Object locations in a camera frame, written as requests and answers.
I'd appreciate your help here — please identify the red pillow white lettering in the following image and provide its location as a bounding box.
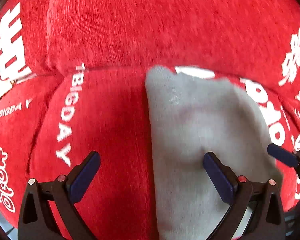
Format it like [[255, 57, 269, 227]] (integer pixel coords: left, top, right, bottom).
[[0, 0, 300, 100]]

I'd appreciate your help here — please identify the red fleece blanket white print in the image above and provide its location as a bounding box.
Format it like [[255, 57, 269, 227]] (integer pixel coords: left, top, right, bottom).
[[0, 66, 300, 239]]

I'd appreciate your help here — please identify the grey knit garment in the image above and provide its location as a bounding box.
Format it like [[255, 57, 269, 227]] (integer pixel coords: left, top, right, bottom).
[[145, 67, 283, 239]]

